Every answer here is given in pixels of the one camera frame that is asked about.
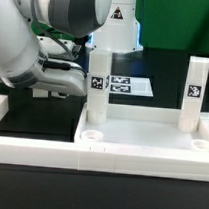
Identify white front fence bar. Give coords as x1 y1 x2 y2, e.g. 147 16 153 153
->
0 136 209 182

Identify white desk top tray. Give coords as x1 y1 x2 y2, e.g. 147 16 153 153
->
74 104 209 150

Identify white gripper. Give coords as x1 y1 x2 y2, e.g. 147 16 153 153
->
32 60 88 96

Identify fiducial marker sheet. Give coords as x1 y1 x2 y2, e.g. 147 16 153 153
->
109 75 153 97

